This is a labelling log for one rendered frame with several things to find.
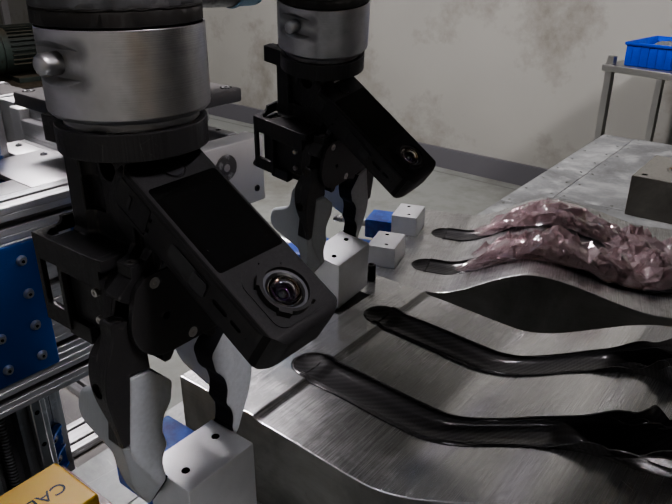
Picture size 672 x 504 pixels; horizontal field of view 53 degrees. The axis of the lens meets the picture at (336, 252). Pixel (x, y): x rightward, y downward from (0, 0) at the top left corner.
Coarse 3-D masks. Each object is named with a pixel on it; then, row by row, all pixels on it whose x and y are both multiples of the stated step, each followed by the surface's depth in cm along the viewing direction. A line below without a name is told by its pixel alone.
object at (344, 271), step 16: (288, 240) 71; (336, 240) 67; (352, 240) 67; (336, 256) 65; (352, 256) 65; (368, 256) 68; (320, 272) 66; (336, 272) 65; (352, 272) 66; (336, 288) 66; (352, 288) 68
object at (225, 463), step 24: (168, 432) 42; (192, 432) 42; (216, 432) 40; (168, 456) 39; (192, 456) 39; (216, 456) 39; (240, 456) 39; (120, 480) 42; (168, 480) 37; (192, 480) 37; (216, 480) 38; (240, 480) 40
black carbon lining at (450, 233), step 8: (432, 232) 94; (440, 232) 95; (448, 232) 95; (456, 232) 95; (464, 232) 95; (472, 232) 94; (456, 240) 92; (464, 240) 91; (416, 264) 85; (424, 264) 86; (432, 264) 86; (440, 264) 86; (448, 264) 85; (456, 264) 85; (432, 272) 83; (440, 272) 84; (448, 272) 84; (456, 272) 83; (464, 272) 81
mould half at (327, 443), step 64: (448, 320) 66; (192, 384) 56; (256, 384) 56; (448, 384) 57; (512, 384) 55; (576, 384) 51; (640, 384) 49; (256, 448) 54; (320, 448) 50; (384, 448) 50; (448, 448) 49; (512, 448) 45
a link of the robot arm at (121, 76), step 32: (64, 32) 27; (96, 32) 27; (128, 32) 27; (160, 32) 28; (192, 32) 29; (64, 64) 28; (96, 64) 28; (128, 64) 28; (160, 64) 28; (192, 64) 30; (64, 96) 29; (96, 96) 28; (128, 96) 28; (160, 96) 29; (192, 96) 30; (96, 128) 29; (128, 128) 29; (160, 128) 30
